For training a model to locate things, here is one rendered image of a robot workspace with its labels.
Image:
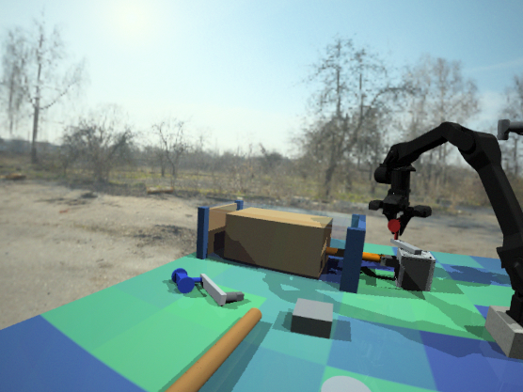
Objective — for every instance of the mallet with wooden handle and black head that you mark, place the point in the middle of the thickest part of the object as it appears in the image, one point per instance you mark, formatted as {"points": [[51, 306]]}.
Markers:
{"points": [[196, 376]]}

